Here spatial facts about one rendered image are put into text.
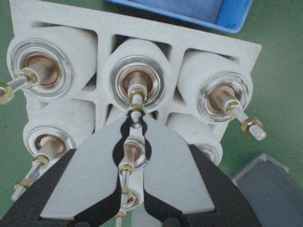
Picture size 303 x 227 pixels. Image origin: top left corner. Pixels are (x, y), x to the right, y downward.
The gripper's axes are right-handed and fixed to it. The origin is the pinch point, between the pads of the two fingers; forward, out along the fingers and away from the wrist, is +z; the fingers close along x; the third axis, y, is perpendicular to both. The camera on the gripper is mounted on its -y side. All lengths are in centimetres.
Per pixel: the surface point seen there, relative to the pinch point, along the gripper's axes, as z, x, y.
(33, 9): 16.7, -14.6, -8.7
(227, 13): 29.8, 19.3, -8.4
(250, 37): 34.8, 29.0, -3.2
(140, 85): 6.8, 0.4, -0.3
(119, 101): 9.4, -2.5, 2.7
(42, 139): 9.7, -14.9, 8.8
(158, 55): 10.0, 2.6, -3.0
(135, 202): 9.5, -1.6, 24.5
